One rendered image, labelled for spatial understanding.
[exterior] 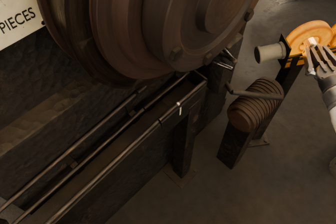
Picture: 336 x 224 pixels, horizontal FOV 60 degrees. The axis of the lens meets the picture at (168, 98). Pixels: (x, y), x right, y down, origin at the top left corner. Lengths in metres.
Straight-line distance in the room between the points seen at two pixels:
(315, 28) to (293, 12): 1.36
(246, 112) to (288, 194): 0.62
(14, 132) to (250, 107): 0.76
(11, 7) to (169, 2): 0.26
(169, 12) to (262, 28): 1.83
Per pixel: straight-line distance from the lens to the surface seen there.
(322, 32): 1.09
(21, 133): 0.68
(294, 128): 1.75
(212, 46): 0.56
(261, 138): 1.64
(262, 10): 2.35
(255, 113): 1.09
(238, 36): 0.91
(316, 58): 1.05
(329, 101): 0.98
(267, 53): 1.04
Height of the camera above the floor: 1.41
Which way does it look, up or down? 56 degrees down
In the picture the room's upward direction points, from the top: straight up
